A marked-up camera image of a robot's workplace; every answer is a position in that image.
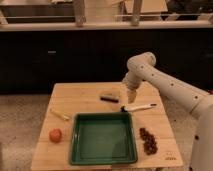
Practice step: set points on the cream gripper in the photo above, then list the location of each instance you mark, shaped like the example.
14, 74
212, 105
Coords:
131, 95

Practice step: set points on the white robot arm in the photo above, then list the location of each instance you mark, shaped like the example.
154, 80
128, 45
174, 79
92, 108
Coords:
197, 102

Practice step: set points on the green square tray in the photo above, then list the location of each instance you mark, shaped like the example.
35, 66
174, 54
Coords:
103, 139

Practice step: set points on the dark grape bunch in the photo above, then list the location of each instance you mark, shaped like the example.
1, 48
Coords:
150, 144

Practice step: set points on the wooden table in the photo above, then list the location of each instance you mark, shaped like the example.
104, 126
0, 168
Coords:
73, 98

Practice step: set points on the yellow stick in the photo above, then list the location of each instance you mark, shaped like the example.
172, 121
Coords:
60, 115

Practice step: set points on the orange tomato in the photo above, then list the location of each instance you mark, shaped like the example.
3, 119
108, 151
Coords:
55, 135

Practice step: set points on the cardboard box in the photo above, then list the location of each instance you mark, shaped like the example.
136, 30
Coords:
148, 6

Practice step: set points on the right metal post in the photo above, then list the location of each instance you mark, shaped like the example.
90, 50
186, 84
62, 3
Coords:
137, 4

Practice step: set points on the metal post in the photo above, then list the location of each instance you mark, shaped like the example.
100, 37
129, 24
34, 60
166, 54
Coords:
79, 11
137, 4

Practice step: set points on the left metal post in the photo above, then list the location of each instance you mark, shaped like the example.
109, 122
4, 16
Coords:
79, 11

